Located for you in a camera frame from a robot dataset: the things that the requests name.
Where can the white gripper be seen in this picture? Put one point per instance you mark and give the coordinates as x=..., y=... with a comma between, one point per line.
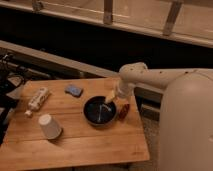
x=122, y=90

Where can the dark ceramic bowl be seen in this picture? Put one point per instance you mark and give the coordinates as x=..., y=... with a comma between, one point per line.
x=98, y=113

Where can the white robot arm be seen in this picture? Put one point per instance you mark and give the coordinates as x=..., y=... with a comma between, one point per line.
x=186, y=113

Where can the red snack bar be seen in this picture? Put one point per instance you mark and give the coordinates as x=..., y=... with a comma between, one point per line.
x=124, y=111

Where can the blue sponge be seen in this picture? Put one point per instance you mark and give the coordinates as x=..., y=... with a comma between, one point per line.
x=74, y=90

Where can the wooden cutting board table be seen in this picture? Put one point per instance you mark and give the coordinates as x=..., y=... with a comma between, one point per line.
x=25, y=148

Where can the white paper cup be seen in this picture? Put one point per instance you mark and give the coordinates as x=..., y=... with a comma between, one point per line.
x=49, y=126

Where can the white plastic bottle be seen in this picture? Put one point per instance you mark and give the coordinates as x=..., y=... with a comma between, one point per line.
x=37, y=100

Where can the black equipment on left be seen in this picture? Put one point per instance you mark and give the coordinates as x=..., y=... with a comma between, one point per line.
x=10, y=81

